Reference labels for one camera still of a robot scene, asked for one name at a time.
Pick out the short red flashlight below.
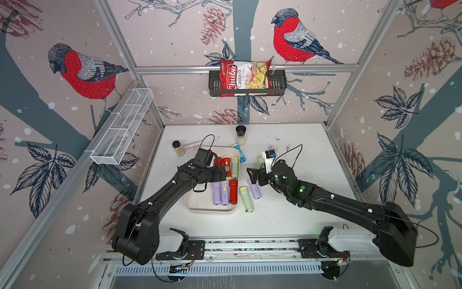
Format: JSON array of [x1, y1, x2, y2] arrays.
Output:
[[222, 156, 232, 178]]

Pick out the red flashlight back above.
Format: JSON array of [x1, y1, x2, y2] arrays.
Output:
[[229, 179, 238, 205]]

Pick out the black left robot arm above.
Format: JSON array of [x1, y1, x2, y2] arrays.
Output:
[[112, 148, 226, 265]]

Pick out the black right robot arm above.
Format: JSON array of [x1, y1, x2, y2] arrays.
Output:
[[247, 160, 418, 267]]

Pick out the cream plastic storage tray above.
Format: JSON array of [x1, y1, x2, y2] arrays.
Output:
[[184, 146, 239, 215]]

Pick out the blue flashlight back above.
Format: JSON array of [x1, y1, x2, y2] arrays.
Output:
[[232, 144, 247, 163]]

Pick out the green flashlight front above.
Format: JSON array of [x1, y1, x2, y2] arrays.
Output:
[[239, 186, 254, 213]]

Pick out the large spice jar black lid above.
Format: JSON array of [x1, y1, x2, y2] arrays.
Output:
[[235, 125, 247, 146]]

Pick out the small spice jar black lid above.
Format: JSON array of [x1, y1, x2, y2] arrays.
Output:
[[172, 140, 185, 157]]

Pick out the red cassava chips bag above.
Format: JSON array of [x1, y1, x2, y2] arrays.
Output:
[[220, 60, 272, 90]]

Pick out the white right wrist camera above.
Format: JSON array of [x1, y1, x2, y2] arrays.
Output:
[[262, 148, 277, 174]]

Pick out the pink handled metal tongs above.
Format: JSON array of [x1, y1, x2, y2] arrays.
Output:
[[181, 136, 220, 151]]

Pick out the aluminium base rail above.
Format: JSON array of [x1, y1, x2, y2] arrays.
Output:
[[102, 238, 351, 282]]

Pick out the black wall basket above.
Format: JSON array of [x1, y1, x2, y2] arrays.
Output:
[[209, 70, 287, 97]]

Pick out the white wire mesh shelf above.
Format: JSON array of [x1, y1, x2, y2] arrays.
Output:
[[90, 88, 154, 166]]

